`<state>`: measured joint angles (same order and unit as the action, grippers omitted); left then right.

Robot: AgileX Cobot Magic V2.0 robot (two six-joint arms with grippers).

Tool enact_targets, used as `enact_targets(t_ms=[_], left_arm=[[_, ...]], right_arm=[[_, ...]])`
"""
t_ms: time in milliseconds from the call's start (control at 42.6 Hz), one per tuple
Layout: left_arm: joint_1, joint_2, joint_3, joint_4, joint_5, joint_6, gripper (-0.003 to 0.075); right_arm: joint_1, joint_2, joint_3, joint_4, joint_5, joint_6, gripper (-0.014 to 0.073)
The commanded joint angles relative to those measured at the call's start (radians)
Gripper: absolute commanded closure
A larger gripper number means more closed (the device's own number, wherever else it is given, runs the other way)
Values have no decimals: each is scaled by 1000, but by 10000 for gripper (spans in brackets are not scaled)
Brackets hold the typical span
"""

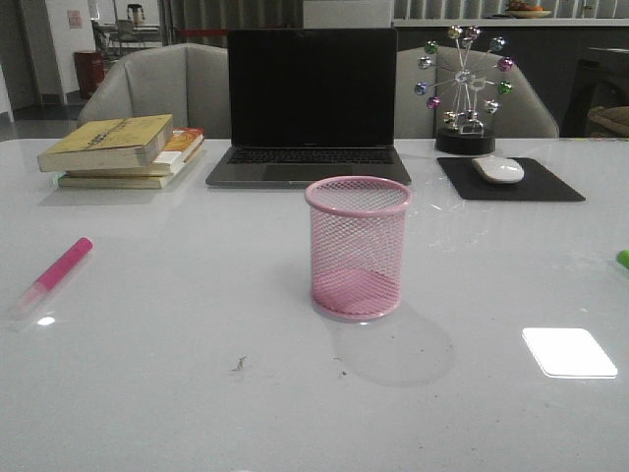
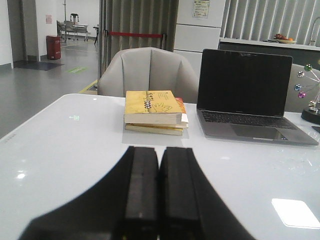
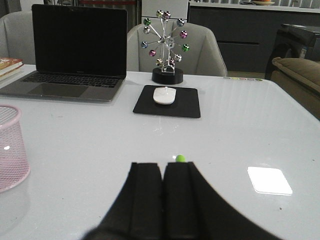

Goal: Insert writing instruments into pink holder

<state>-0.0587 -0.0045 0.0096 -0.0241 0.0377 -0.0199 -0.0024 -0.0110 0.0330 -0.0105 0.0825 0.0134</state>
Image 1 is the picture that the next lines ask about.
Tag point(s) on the pink highlighter pen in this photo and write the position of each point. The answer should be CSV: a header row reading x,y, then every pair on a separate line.
x,y
27,303

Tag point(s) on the green highlighter pen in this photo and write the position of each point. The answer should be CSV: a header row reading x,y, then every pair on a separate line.
x,y
623,258

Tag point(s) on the pink mesh pen holder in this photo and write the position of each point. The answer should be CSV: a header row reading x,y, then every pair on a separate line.
x,y
357,239

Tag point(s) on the grey laptop black screen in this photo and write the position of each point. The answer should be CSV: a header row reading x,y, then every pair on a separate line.
x,y
309,104

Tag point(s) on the orange white middle book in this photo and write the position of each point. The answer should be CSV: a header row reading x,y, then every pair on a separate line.
x,y
182,146

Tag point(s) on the pale bottom book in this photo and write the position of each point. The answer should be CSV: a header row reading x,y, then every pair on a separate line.
x,y
100,180

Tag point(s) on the white computer mouse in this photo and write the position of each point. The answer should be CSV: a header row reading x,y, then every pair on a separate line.
x,y
498,170

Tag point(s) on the grey left armchair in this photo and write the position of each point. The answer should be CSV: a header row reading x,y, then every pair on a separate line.
x,y
187,80

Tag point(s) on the grey armchair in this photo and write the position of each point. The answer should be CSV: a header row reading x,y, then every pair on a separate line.
x,y
187,80
507,105

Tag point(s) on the yellow top book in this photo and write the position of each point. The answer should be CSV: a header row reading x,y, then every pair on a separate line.
x,y
110,144

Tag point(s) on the grey right armchair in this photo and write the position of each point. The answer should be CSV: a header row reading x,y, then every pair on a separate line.
x,y
507,105

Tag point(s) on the ferris wheel desk ornament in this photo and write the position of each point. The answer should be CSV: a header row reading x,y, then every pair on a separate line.
x,y
458,97

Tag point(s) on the black mouse pad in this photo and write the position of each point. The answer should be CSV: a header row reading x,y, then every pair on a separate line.
x,y
537,185

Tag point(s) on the red bin in background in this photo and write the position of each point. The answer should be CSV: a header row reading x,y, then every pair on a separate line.
x,y
90,71

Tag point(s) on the fruit bowl on counter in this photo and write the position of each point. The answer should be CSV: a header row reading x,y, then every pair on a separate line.
x,y
525,10

